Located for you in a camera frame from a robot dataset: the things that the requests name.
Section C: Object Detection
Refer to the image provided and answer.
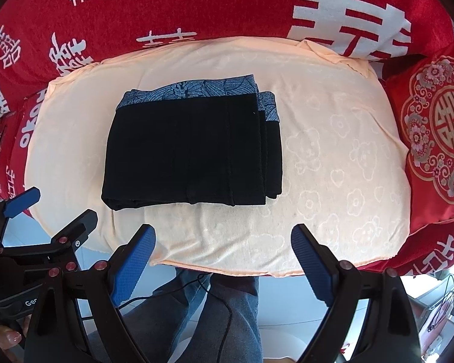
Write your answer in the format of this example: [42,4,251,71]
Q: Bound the person's right leg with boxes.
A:
[208,272,263,363]

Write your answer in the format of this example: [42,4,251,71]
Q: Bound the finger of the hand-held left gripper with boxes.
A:
[0,187,41,236]
[0,209,98,272]

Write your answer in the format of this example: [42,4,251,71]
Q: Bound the peach embossed towel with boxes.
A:
[24,36,412,277]

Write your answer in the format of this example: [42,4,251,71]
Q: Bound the red embroidered cushion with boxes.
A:
[381,40,454,222]

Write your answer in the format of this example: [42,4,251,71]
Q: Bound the black pants with patterned waistband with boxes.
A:
[100,75,284,212]

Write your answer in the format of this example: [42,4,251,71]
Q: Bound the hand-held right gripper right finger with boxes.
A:
[291,224,420,363]

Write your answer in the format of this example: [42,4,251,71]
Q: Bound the black looped cable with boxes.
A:
[428,273,454,331]

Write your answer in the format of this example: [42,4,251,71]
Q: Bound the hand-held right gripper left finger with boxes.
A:
[23,224,156,363]

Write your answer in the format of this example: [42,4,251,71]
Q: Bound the person's left hand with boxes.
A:
[0,316,33,356]

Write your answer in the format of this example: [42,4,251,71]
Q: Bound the red printed blanket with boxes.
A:
[0,0,454,278]

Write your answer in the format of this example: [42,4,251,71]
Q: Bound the person's leg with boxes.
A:
[123,268,216,363]
[208,272,263,363]

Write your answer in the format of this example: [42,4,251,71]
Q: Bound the person's legs in jeans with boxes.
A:
[115,272,235,363]

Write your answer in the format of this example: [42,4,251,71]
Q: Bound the person's left leg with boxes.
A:
[123,268,216,363]

